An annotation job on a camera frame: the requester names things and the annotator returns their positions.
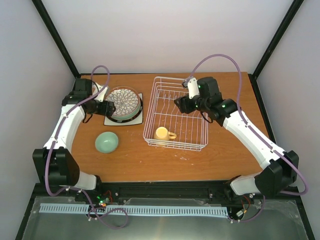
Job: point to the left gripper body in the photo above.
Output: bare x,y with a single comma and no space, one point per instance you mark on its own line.
106,110

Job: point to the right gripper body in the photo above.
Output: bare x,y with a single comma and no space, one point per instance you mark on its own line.
188,108

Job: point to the white wire dish rack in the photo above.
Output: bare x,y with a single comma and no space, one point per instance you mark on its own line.
191,129

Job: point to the green celadon bowl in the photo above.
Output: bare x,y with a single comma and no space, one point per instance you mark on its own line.
107,142

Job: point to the yellow mug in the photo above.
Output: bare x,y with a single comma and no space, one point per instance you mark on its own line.
162,133

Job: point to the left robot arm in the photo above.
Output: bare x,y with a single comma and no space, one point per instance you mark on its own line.
54,163

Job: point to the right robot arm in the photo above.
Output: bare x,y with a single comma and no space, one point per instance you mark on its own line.
278,166

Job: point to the white square plate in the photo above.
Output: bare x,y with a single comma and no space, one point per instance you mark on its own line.
134,120

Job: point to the floral patterned bowl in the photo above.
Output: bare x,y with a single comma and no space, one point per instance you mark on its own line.
126,101

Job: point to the metal sheet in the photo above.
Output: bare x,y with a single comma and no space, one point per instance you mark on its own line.
273,220

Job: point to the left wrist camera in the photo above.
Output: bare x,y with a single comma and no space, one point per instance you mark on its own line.
99,91

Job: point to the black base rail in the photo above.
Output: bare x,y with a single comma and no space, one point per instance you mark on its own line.
212,192

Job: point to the black frame post left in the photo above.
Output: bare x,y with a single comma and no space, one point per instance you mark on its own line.
47,20

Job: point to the black frame post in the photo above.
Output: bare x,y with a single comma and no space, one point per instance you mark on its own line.
47,20
282,28

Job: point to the light blue cable duct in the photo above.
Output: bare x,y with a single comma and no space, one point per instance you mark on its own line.
136,210

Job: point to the black frame post right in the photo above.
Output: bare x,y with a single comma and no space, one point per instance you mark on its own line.
282,28

